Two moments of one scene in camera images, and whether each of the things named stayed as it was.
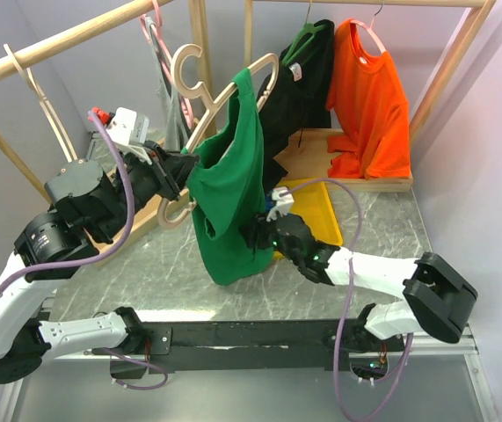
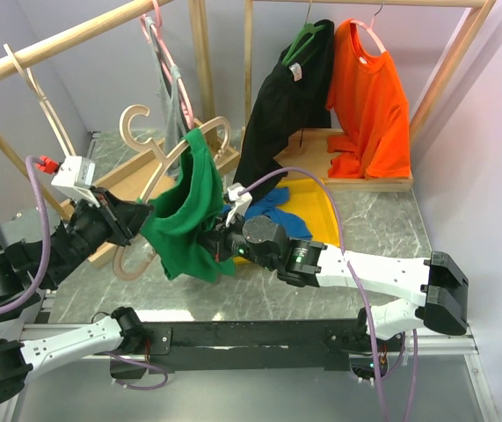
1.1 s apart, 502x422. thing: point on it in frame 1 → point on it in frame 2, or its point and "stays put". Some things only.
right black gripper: [258, 224] → [215, 240]
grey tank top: [174, 126] stays put
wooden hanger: [217, 100] → [164, 157]
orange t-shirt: [368, 99] stays put
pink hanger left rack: [156, 35] stays put
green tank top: [228, 175] → [190, 207]
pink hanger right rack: [370, 28] stays put
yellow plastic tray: [312, 201] stays put
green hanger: [302, 40] stays put
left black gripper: [169, 169] → [126, 219]
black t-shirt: [296, 94] stays put
